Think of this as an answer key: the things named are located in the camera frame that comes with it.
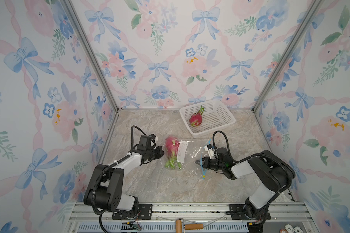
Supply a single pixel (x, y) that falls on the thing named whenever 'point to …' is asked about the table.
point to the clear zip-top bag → (181, 155)
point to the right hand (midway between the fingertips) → (196, 162)
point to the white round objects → (289, 228)
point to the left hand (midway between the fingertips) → (165, 151)
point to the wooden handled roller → (188, 226)
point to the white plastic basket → (216, 116)
